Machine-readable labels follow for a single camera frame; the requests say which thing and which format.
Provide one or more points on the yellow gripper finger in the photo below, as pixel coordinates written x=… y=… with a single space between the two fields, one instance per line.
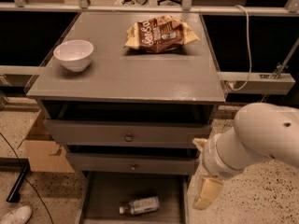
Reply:
x=199 y=143
x=210 y=189

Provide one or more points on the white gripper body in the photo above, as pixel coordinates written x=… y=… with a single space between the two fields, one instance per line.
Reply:
x=214 y=161

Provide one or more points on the blue plastic water bottle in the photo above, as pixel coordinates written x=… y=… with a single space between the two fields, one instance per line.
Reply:
x=140 y=206

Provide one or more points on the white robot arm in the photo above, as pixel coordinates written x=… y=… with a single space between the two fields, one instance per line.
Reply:
x=261 y=132

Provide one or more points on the grey drawer cabinet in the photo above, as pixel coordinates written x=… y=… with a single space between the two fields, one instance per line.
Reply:
x=125 y=85

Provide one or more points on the grey middle drawer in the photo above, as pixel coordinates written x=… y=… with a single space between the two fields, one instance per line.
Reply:
x=131 y=164

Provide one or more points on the grey drawer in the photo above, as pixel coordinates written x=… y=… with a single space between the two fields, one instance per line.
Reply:
x=131 y=164
x=106 y=192
x=127 y=134

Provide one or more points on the grey bottom drawer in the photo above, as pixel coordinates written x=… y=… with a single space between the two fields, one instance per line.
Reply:
x=106 y=192

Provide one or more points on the grey top drawer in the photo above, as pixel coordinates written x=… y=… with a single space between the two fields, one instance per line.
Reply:
x=127 y=134

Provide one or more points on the brown snack chip bag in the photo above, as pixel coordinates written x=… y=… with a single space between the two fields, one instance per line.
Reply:
x=159 y=34

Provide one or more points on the white ceramic bowl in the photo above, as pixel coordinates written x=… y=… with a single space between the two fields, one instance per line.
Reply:
x=74 y=55

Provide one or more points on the cardboard box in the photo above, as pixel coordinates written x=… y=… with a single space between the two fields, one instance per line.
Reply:
x=43 y=153

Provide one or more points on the white sneaker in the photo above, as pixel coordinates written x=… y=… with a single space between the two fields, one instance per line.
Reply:
x=20 y=215

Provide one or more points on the black metal floor bar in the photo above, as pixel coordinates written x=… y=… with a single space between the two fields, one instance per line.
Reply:
x=14 y=195

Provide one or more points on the metal rail frame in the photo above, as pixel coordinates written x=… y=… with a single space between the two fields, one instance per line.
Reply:
x=277 y=82

